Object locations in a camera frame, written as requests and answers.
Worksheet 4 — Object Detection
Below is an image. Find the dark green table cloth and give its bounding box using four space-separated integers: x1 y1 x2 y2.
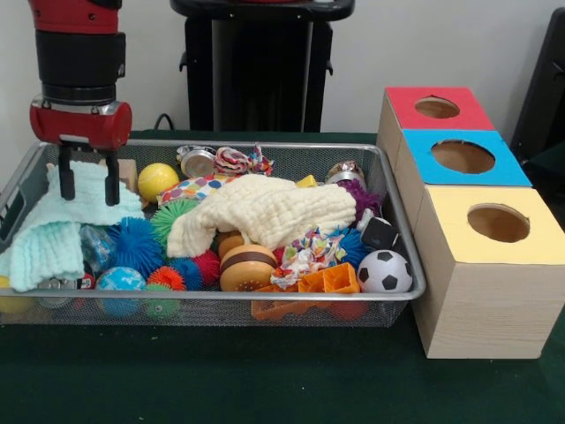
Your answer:
0 130 565 424

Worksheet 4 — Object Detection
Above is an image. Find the orange plastic toy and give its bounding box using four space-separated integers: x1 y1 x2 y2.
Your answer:
252 262 361 321

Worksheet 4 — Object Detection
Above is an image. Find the toy burger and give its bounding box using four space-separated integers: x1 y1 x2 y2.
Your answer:
219 244 278 292

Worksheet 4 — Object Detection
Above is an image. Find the large blue spiky ball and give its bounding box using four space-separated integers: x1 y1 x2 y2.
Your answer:
108 216 169 277

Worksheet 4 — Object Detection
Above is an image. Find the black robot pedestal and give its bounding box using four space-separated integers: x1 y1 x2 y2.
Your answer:
170 0 356 133

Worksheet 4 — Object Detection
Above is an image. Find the flat colourful dotted packet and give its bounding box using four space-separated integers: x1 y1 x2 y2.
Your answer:
157 174 232 207

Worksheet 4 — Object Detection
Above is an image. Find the clear shallow bin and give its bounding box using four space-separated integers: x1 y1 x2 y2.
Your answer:
0 139 427 328

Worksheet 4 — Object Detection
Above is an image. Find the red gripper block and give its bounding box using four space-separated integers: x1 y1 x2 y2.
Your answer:
29 102 134 207

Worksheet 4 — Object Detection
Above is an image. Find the yellow ball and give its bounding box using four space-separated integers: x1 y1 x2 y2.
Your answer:
137 163 181 205

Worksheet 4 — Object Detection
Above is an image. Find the mint green cloth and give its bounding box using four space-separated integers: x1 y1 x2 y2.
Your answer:
0 159 147 293

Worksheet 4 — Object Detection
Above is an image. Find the wooden box with three holes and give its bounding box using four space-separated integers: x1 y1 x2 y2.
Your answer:
377 86 565 360

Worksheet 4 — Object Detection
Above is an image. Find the black stand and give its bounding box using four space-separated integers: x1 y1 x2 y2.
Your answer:
510 7 565 178

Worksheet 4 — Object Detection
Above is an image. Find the cream yellow cloth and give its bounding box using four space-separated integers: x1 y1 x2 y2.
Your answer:
166 174 358 259

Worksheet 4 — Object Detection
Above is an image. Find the green spiky ball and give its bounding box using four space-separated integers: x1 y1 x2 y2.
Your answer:
150 198 200 249

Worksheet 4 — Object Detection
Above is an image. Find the clear crumpled plastic packet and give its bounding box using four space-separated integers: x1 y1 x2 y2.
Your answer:
79 223 117 276

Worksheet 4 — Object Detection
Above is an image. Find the black and white soccer ball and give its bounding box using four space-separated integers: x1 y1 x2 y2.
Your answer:
358 250 413 294

